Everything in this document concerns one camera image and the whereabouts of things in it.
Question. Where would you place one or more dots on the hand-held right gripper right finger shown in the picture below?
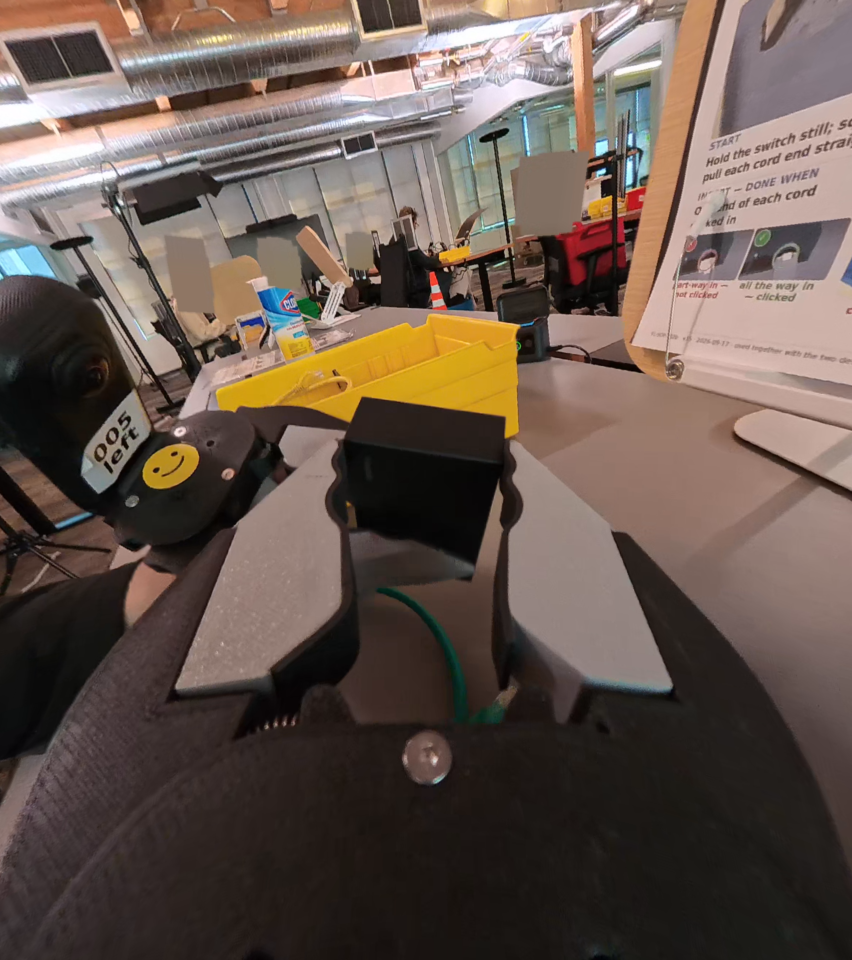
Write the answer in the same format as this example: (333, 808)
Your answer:
(583, 600)

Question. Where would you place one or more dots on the red storage bin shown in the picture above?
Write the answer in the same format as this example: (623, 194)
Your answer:
(635, 199)

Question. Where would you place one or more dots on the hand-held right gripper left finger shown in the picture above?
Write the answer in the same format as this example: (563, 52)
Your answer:
(276, 592)

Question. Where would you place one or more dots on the black tripod light stand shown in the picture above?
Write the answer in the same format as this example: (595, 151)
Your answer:
(13, 517)
(163, 202)

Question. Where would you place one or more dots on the red office chair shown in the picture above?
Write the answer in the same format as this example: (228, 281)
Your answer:
(591, 255)

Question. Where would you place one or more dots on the printed paper sheet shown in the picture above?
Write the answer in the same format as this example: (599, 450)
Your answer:
(246, 369)

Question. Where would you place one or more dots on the yellow plastic bin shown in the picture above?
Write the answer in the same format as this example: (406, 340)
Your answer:
(433, 375)

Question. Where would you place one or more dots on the white display stand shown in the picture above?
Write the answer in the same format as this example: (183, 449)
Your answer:
(830, 450)

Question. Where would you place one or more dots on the black network switch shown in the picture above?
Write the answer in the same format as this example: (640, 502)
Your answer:
(426, 472)

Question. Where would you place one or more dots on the black wall screen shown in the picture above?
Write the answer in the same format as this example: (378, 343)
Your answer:
(246, 240)

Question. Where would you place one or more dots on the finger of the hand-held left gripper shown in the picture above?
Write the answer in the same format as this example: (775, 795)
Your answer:
(306, 444)
(411, 564)

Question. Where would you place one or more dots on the person's left hand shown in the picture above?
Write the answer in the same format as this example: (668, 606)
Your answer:
(145, 592)

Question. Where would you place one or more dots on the blue wipes pack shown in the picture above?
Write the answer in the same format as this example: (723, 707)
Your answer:
(287, 322)

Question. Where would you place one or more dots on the orange traffic cone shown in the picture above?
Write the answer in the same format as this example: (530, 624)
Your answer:
(438, 292)

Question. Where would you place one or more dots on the printed instruction sheet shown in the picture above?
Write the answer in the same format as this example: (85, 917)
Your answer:
(808, 225)

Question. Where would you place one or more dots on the small black device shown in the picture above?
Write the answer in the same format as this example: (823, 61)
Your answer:
(523, 322)

